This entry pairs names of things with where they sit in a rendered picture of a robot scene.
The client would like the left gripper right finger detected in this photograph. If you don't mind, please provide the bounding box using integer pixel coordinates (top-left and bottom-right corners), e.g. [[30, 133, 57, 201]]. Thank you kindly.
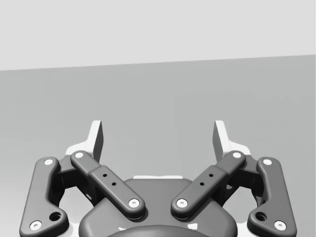
[[170, 120, 298, 237]]

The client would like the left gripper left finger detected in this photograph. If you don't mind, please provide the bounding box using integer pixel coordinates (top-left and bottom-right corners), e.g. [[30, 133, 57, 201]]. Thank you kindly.
[[19, 120, 147, 237]]

